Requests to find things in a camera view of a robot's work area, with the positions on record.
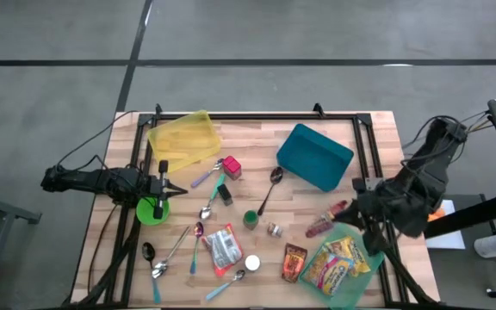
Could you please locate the black metal table frame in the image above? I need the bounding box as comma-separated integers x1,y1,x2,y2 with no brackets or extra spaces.
60,102,443,309

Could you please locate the brown cable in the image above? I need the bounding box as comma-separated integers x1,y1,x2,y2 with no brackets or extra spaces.
87,204,119,296

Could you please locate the green translucent plastic bin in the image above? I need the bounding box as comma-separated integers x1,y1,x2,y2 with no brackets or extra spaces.
298,222,386,310

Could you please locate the small clear sprinkles jar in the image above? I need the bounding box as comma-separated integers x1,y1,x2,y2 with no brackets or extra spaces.
266,221,284,239

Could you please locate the dark metal spoon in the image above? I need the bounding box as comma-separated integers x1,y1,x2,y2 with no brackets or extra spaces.
256,166,284,217

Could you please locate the black-bowl spoon teal handle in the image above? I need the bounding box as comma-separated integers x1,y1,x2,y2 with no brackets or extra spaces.
141,241,163,305

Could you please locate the green-lid spice jar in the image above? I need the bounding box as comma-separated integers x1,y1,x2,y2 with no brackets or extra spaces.
242,209,260,231

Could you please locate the spoon with light blue handle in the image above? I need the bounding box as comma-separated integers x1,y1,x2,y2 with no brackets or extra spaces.
205,269,246,301

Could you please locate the white paper sheet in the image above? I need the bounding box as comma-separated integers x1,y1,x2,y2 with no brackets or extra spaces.
424,198,467,251

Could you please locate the yellow cable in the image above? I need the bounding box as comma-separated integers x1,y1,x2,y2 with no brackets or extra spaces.
466,119,493,133

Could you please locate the spoon with teal handle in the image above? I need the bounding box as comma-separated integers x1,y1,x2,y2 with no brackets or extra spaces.
198,173,227,221

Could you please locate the pink and blue ramen packet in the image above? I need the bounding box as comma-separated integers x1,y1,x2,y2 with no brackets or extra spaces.
301,247,355,297

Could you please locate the black arm base cable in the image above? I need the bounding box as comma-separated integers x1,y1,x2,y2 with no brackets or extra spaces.
400,111,490,167
56,109,140,169

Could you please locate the iridescent spoon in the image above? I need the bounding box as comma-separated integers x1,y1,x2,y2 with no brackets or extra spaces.
189,221,205,276

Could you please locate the blue plastic bin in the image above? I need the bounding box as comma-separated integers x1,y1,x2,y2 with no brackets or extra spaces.
276,123,356,193

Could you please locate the green box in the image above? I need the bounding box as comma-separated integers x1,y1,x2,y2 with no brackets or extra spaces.
216,183,234,207

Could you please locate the silver and red snack packet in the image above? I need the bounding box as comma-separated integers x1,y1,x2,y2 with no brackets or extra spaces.
201,222,245,277

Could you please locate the yellow translucent plastic bin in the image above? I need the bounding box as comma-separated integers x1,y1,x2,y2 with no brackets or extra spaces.
146,109,223,173

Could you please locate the black left arm base cable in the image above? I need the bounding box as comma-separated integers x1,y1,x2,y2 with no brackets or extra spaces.
56,109,140,169

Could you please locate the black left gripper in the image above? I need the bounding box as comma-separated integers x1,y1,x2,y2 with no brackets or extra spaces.
147,160,189,220

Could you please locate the yellow snack packet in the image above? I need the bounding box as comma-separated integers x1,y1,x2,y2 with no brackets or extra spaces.
325,235,372,277

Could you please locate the plain silver spoon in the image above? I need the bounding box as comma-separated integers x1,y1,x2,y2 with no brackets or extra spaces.
151,225,192,280

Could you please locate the red ramen noodle packet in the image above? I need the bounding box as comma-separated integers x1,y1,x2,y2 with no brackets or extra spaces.
305,199,350,239

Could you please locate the spoon with purple handle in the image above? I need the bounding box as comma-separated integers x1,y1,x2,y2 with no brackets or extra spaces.
190,158,226,189

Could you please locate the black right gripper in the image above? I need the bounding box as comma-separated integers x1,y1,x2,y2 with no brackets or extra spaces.
337,177,398,256

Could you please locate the orange and brown snack packet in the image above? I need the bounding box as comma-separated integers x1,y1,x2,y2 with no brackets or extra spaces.
281,243,308,284

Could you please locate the green plastic bowl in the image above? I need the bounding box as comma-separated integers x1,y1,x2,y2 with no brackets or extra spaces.
135,195,171,226

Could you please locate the pink cube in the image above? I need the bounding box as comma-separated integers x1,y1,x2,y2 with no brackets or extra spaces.
221,155,243,181

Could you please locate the black right arm base cable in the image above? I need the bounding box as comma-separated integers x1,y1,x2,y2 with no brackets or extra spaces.
400,111,490,167

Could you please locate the orange object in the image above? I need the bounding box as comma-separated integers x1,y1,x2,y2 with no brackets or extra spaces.
427,208,448,223

